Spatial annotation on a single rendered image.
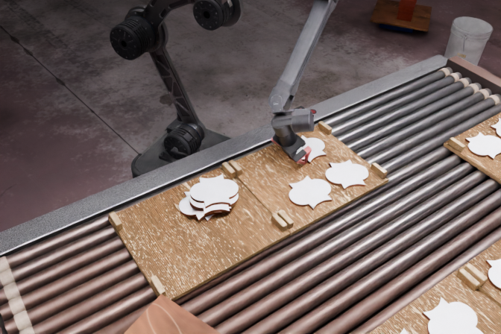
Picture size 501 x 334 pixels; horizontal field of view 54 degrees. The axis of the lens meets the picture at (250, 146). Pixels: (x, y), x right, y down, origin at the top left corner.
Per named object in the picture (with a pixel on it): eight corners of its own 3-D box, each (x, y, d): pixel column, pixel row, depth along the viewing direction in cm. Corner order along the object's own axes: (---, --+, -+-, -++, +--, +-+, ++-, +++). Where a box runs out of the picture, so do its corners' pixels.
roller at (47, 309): (6, 325, 124) (1, 317, 121) (480, 93, 212) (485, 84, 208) (12, 341, 122) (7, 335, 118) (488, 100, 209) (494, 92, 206)
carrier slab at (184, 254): (108, 220, 146) (107, 216, 145) (224, 168, 165) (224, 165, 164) (163, 307, 125) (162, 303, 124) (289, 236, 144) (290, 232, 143)
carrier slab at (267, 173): (225, 168, 165) (225, 164, 164) (318, 127, 184) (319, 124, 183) (290, 236, 144) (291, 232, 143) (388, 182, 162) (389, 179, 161)
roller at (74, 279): (1, 310, 127) (-4, 302, 124) (470, 87, 215) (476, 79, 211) (7, 326, 125) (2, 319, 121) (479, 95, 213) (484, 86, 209)
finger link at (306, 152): (303, 148, 168) (296, 133, 161) (317, 160, 164) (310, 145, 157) (288, 162, 168) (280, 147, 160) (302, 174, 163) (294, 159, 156)
